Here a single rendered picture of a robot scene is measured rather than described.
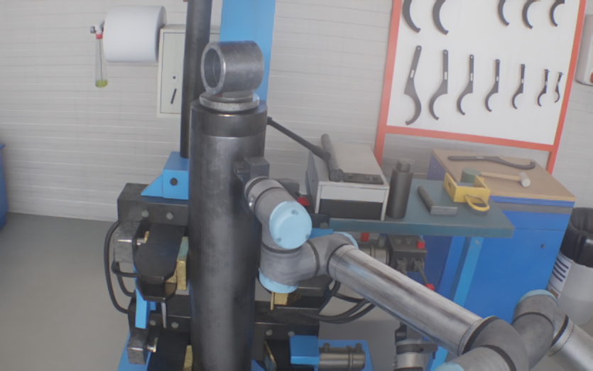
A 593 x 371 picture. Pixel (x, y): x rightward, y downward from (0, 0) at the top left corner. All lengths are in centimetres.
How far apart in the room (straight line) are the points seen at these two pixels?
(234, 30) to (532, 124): 268
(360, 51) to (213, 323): 227
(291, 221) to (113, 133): 273
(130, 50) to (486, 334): 185
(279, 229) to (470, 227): 98
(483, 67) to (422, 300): 283
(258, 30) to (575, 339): 137
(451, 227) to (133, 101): 239
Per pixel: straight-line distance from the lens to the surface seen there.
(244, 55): 139
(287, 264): 117
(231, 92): 142
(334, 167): 175
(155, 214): 181
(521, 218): 281
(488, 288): 296
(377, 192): 177
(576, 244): 328
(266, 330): 203
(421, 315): 101
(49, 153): 396
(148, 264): 160
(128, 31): 229
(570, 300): 349
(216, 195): 145
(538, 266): 304
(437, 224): 188
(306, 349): 199
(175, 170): 177
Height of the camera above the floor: 185
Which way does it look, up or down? 24 degrees down
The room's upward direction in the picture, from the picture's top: 6 degrees clockwise
